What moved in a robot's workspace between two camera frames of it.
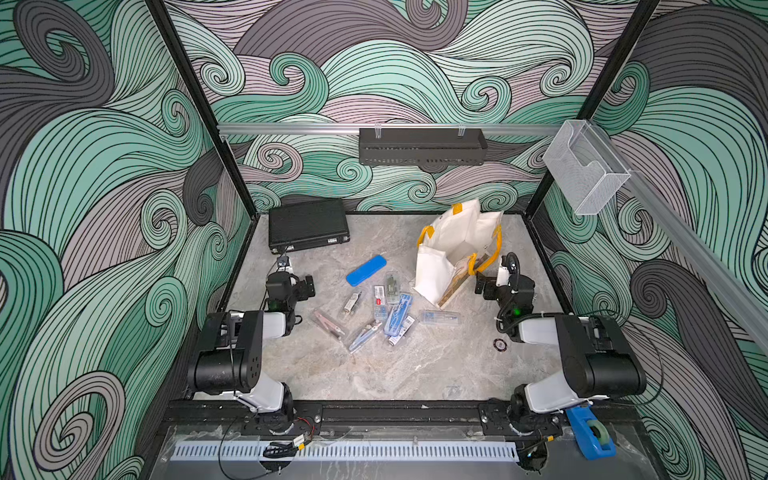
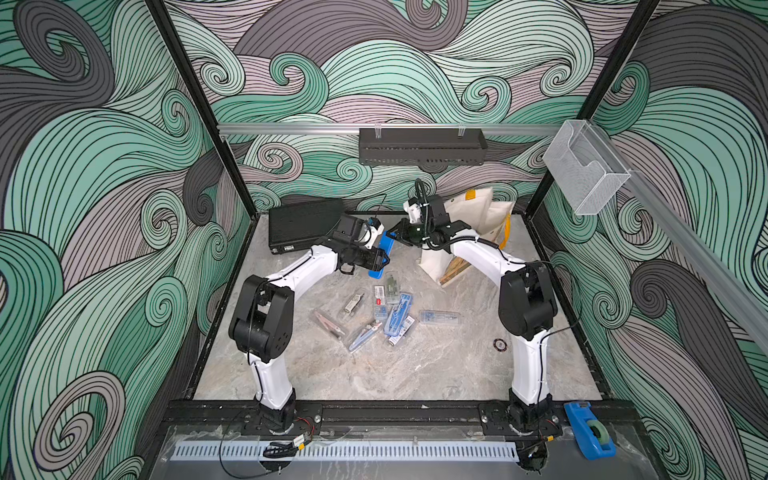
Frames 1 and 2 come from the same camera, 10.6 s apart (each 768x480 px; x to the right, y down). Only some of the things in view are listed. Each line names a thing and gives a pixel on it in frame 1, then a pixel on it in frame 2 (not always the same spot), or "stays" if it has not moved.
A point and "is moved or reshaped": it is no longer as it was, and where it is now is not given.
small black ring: x=495 y=344 stays
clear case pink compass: x=328 y=323 stays
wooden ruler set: x=461 y=273 to x=455 y=265
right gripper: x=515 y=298 to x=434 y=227
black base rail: x=237 y=417 stays
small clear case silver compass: x=351 y=303 stays
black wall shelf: x=421 y=147 stays
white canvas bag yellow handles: x=463 y=240 is moved or reshaped
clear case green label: x=393 y=289 stays
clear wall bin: x=585 y=168 stays
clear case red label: x=380 y=301 stays
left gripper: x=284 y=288 to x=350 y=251
